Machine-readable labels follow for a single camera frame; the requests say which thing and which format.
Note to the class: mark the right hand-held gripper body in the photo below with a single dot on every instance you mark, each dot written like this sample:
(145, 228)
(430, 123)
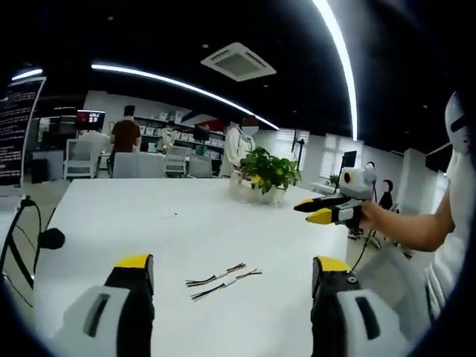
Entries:
(357, 182)

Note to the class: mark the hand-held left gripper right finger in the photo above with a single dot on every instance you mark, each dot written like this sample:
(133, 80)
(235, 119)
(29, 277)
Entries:
(334, 323)

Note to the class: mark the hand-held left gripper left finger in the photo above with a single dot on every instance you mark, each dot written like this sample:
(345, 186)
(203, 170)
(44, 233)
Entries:
(100, 320)

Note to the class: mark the person's right hand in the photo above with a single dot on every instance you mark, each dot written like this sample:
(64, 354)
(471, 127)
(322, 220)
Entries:
(373, 215)

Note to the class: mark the monitor on floor stand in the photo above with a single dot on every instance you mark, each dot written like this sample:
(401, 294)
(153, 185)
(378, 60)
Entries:
(349, 158)

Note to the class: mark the potted green plant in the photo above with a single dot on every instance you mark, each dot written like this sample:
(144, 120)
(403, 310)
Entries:
(269, 171)

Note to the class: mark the black tripod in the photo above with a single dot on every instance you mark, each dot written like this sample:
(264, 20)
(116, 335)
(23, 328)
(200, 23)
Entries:
(299, 145)

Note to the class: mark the black round object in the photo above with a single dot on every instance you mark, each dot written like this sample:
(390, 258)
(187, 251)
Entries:
(52, 238)

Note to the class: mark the long curved ceiling light strip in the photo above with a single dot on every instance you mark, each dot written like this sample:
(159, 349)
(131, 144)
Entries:
(344, 67)

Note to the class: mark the white worn device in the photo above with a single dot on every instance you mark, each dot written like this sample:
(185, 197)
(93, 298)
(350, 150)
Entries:
(459, 122)

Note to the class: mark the person's white shirt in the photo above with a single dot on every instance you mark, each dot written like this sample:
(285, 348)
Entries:
(450, 267)

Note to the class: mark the small grey office chair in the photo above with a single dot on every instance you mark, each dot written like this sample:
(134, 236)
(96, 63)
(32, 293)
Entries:
(201, 166)
(176, 160)

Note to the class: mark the wide grey chair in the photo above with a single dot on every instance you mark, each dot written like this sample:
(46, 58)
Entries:
(137, 165)

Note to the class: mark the shelves with white boxes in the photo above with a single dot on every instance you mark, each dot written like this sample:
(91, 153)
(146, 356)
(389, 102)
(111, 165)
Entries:
(178, 135)

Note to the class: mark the white mesh office chair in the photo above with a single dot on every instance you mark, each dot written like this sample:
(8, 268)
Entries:
(82, 158)

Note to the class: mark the ceiling air conditioner vent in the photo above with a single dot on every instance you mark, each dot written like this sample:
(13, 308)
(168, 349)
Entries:
(238, 62)

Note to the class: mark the thin ceiling light strip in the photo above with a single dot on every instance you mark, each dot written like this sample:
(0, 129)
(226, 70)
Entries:
(167, 82)

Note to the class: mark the open laptop with text screen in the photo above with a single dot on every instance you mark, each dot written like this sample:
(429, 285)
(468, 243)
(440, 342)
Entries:
(15, 130)

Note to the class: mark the short ceiling light strip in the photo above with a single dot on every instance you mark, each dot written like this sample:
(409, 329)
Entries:
(28, 74)

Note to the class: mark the wall screen with red picture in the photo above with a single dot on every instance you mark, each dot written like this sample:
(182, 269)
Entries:
(91, 119)

